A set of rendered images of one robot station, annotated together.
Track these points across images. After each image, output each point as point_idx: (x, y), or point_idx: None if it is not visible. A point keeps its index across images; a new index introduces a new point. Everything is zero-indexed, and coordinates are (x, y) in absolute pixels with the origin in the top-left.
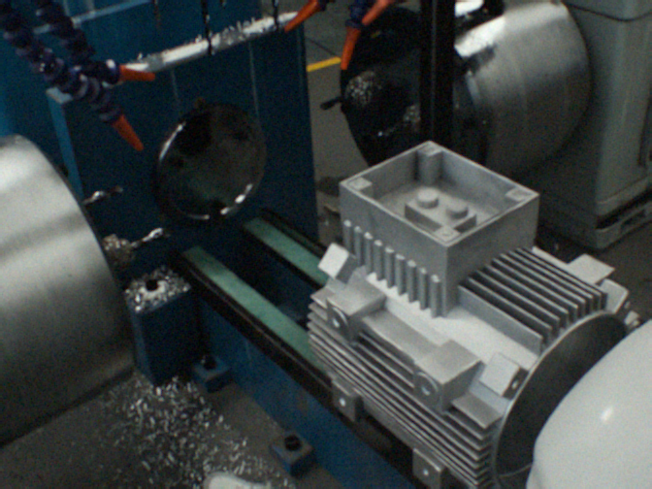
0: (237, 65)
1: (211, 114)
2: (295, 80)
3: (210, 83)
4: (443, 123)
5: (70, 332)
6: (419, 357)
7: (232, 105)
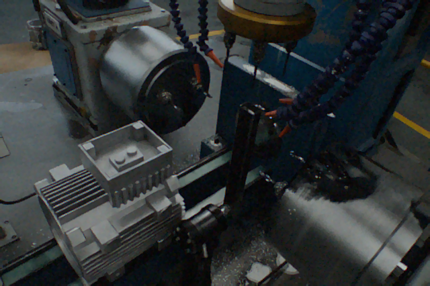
0: (284, 105)
1: (262, 111)
2: (306, 137)
3: (271, 101)
4: (234, 178)
5: (123, 93)
6: (73, 170)
7: (273, 117)
